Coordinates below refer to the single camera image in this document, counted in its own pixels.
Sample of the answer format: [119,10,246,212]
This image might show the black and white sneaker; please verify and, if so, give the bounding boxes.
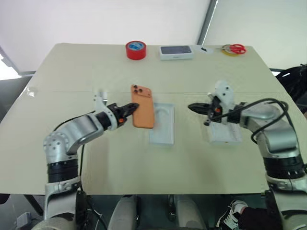
[216,199,248,229]

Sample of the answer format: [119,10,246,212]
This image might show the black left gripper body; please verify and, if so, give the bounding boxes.
[106,103,126,126]

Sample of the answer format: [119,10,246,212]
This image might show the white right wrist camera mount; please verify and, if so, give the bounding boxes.
[208,80,237,126]

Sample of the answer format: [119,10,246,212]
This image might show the grey rounded robot leg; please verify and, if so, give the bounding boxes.
[107,195,142,230]
[167,194,207,230]

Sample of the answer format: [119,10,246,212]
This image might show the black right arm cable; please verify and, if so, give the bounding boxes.
[211,98,290,145]

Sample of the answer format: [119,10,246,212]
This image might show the black trouser leg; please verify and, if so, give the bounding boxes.
[238,207,273,230]

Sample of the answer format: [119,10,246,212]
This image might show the red tape roll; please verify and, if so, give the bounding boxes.
[125,40,148,61]

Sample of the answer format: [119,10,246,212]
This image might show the clear phone case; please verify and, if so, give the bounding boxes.
[149,102,175,146]

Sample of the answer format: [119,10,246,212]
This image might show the dark table leg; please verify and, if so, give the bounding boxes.
[23,194,47,218]

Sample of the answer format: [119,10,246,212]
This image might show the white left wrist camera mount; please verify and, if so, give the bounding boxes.
[93,90,120,131]

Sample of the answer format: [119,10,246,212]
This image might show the black bag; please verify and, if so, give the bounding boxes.
[275,63,307,107]

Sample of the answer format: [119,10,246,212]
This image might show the orange smartphone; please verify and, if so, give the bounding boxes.
[130,84,155,129]

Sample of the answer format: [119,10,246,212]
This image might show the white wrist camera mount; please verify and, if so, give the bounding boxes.
[208,80,237,126]
[93,90,120,131]

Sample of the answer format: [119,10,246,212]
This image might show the white phone box lid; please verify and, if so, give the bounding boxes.
[207,119,243,145]

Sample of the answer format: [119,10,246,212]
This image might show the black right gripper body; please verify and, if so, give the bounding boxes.
[203,95,223,127]

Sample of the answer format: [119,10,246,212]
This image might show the white box with phone print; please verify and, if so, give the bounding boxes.
[159,45,195,61]

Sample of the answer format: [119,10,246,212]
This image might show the yellow tape roll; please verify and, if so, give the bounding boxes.
[221,45,238,57]

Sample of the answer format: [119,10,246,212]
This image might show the red scissors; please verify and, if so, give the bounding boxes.
[224,43,248,55]

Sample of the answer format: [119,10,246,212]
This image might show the grey window frame post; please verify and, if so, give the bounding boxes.
[196,0,218,46]

